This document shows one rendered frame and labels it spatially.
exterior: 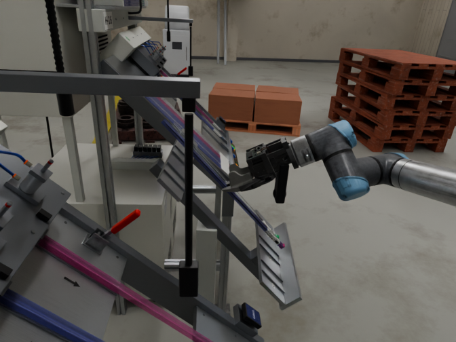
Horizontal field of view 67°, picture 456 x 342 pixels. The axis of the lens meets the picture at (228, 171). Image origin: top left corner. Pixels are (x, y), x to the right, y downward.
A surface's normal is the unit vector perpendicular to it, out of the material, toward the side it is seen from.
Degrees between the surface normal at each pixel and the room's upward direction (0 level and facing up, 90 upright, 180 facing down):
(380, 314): 0
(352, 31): 90
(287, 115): 90
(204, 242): 90
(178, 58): 90
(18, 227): 43
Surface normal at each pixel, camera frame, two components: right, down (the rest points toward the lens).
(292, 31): 0.17, 0.44
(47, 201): 0.72, -0.65
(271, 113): -0.07, 0.43
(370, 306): 0.05, -0.90
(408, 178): -0.92, 0.05
